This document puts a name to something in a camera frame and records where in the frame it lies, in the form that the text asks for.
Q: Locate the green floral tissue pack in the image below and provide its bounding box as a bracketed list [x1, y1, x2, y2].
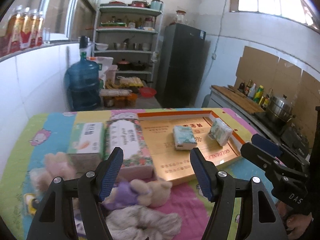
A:
[172, 126, 197, 151]

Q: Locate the leopard dress bunny plush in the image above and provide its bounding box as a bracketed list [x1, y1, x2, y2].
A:
[29, 152, 76, 194]

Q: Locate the person's right hand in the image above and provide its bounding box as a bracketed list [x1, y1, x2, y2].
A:
[276, 201, 313, 239]

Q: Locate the purple bow bear plush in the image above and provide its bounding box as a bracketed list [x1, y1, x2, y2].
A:
[102, 179, 172, 211]

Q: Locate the white kitchen cabinet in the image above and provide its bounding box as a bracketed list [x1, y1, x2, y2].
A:
[202, 86, 266, 120]

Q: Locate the green white tissue box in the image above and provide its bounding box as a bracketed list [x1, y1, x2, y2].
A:
[67, 122, 105, 174]

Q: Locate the orange cardboard box tray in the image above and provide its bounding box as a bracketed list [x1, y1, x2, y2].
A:
[138, 108, 251, 185]

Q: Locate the floral pink tissue pack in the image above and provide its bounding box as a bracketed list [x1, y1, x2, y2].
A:
[105, 112, 155, 181]

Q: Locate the steel steamer pot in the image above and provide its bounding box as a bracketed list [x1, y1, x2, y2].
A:
[265, 95, 296, 123]

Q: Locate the grey white fluffy cloth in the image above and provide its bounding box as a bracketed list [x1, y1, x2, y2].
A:
[105, 205, 182, 239]

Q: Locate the white spray bottle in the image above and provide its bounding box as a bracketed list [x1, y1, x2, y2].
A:
[248, 83, 256, 100]

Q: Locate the green yellow bottle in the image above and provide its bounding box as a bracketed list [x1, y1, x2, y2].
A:
[253, 85, 264, 103]

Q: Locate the wooden cutting board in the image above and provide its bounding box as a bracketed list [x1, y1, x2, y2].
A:
[211, 85, 265, 115]

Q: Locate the dark sauce bottle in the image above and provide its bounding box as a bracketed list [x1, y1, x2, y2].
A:
[238, 82, 246, 93]

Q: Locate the colourful cartoon blanket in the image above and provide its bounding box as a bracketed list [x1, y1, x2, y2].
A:
[0, 107, 281, 240]

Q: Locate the red plastic basin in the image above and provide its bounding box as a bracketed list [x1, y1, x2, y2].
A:
[139, 87, 157, 98]

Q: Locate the egg carton tray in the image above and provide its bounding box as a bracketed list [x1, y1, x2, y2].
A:
[119, 76, 144, 88]

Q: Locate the blue water jug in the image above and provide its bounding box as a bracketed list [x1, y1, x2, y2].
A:
[66, 36, 100, 112]

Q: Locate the white flour sack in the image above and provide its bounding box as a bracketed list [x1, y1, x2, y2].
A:
[87, 56, 113, 79]

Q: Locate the black refrigerator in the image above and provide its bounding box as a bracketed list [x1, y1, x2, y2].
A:
[156, 23, 206, 108]

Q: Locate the white bowl on shelf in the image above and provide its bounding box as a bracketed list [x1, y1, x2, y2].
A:
[95, 43, 109, 51]

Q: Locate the glass jar on fridge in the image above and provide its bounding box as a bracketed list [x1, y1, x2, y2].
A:
[175, 10, 187, 25]

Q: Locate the orange drink bottles row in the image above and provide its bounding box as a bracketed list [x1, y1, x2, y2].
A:
[1, 5, 44, 57]

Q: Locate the metal storage shelf rack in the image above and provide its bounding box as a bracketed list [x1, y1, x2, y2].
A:
[92, 1, 164, 86]

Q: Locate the red lidded pot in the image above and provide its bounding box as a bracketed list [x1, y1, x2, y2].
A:
[129, 0, 149, 8]

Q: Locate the teal enamel pot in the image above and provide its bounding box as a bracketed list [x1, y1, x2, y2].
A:
[150, 0, 163, 11]

